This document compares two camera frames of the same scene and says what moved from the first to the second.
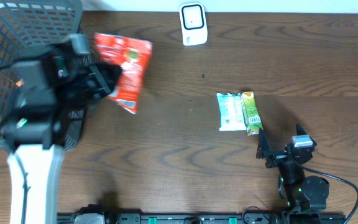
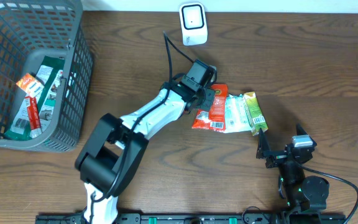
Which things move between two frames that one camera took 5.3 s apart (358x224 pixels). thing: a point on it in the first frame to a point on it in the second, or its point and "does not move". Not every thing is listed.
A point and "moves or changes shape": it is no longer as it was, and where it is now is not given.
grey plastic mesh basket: [9, 30] does not move
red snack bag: [132, 55] to [215, 118]
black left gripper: [104, 71] to [209, 96]
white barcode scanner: [194, 25] does not move
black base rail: [299, 213] does not move
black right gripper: [277, 157] does not move
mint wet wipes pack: [232, 112] moves or changes shape
